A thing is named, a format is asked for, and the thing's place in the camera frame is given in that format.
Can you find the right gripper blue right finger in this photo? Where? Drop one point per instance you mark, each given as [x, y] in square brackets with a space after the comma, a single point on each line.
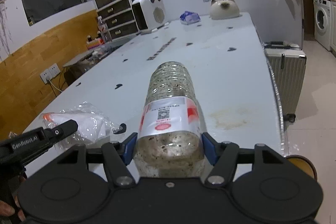
[210, 148]

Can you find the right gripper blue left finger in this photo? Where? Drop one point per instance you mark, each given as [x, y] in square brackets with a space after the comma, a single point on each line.
[129, 145]

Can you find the large clear plastic bottle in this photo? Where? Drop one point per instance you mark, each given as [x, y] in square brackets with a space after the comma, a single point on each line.
[169, 138]

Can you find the yellow trash bin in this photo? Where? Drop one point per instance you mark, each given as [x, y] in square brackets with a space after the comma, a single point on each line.
[303, 164]

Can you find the person left hand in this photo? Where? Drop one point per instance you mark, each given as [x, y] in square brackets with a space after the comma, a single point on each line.
[6, 210]

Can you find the clear plastic bag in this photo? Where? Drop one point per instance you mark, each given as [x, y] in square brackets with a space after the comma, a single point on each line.
[94, 127]

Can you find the colourful small box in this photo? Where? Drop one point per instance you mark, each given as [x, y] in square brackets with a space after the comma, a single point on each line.
[92, 43]

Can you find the white ribbed suitcase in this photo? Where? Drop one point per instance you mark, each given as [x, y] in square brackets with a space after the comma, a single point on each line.
[288, 63]

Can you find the upright water bottle red label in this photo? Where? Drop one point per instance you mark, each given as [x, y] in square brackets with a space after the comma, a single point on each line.
[104, 31]

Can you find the black drawer organizer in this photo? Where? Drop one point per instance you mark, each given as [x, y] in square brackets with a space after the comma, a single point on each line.
[120, 19]

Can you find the blue white tissue pack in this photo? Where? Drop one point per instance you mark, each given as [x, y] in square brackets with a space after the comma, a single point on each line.
[188, 18]

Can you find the white space heater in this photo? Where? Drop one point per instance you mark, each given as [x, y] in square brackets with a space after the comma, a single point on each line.
[149, 14]

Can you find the cat shaped ceramic ornament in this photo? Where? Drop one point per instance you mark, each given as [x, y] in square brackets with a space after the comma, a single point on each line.
[224, 9]

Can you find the white washing machine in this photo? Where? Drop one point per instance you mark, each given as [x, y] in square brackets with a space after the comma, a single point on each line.
[323, 22]

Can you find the wall power socket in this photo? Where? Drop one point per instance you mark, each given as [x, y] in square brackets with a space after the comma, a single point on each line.
[50, 73]

